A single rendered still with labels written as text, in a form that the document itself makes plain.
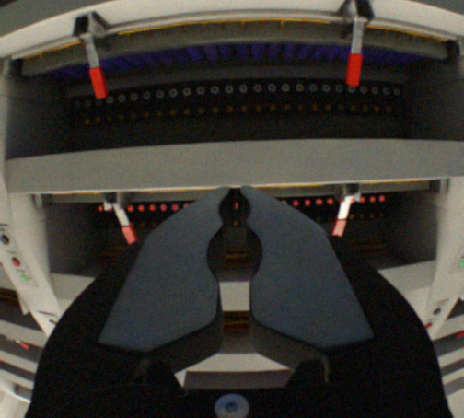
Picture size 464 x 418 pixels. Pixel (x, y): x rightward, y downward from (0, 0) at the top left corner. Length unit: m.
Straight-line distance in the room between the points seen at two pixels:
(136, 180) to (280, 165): 0.15
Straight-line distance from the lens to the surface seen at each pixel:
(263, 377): 0.82
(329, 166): 0.31
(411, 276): 0.49
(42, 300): 0.56
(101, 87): 0.33
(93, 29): 0.31
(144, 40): 0.35
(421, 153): 0.37
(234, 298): 0.42
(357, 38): 0.31
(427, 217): 0.52
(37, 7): 0.35
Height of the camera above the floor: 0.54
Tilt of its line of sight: 27 degrees up
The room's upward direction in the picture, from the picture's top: 177 degrees clockwise
